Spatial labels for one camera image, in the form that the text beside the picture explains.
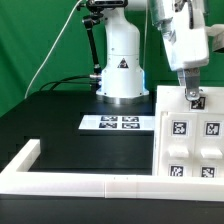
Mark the white cabinet door panel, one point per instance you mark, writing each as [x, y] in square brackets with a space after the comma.
[211, 146]

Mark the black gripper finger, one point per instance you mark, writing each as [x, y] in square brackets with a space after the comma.
[190, 79]

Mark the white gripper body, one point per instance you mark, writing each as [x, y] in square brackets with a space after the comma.
[182, 26]

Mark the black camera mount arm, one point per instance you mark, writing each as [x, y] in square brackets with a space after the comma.
[93, 36]

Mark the white cabinet body box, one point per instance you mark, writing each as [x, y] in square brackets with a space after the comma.
[158, 164]

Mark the white U-shaped fence frame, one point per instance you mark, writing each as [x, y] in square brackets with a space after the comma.
[17, 178]

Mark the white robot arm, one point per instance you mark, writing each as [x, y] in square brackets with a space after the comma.
[122, 80]

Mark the white base tag plate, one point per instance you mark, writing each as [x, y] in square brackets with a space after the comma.
[117, 122]

